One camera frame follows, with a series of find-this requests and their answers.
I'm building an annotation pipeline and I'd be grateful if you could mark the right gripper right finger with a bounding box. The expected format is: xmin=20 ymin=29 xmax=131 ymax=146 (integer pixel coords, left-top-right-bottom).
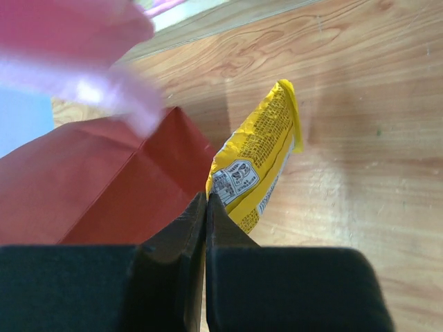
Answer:
xmin=206 ymin=194 xmax=395 ymax=331

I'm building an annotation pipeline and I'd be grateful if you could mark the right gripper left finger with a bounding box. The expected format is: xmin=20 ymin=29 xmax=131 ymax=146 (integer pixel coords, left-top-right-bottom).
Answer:
xmin=1 ymin=193 xmax=206 ymax=331

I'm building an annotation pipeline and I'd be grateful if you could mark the brown red paper bag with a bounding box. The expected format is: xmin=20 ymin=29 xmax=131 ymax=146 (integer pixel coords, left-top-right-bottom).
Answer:
xmin=1 ymin=108 xmax=215 ymax=244

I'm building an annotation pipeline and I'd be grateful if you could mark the yellow M&M's packet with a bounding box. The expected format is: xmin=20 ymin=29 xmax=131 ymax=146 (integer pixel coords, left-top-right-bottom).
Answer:
xmin=206 ymin=80 xmax=304 ymax=233

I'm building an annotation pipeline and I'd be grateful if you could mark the pink shirt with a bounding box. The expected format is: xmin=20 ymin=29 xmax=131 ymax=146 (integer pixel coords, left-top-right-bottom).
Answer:
xmin=1 ymin=1 xmax=177 ymax=137

